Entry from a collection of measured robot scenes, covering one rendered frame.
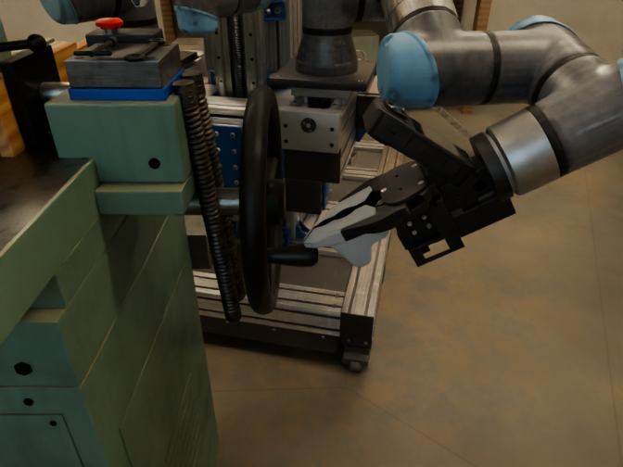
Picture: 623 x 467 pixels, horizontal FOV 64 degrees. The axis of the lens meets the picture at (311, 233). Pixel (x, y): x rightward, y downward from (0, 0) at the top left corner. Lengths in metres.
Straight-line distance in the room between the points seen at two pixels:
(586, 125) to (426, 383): 1.12
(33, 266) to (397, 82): 0.37
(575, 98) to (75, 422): 0.60
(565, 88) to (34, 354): 0.56
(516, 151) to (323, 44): 0.77
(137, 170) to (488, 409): 1.18
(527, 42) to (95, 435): 0.62
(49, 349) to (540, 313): 1.58
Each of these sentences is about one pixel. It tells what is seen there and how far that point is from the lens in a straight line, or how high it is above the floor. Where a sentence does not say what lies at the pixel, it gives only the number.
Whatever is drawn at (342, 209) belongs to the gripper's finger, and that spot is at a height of 0.86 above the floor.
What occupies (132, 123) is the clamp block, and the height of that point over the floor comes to 0.94.
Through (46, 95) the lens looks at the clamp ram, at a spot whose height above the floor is 0.95.
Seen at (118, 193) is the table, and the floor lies 0.87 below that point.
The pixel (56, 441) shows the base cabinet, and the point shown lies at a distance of 0.66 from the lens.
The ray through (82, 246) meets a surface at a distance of 0.56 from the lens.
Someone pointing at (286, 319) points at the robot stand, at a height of 0.18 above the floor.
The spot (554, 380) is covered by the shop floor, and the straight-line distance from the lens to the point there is 1.65.
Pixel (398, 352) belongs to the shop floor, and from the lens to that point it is 1.59.
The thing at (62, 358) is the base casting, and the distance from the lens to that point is 0.56.
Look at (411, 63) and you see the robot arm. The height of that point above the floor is 1.00.
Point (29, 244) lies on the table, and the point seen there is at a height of 0.89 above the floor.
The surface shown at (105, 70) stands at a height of 0.99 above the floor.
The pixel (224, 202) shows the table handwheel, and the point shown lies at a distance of 0.64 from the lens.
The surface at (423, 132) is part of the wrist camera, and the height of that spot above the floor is 0.95.
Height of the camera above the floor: 1.12
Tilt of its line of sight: 32 degrees down
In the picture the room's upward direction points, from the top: straight up
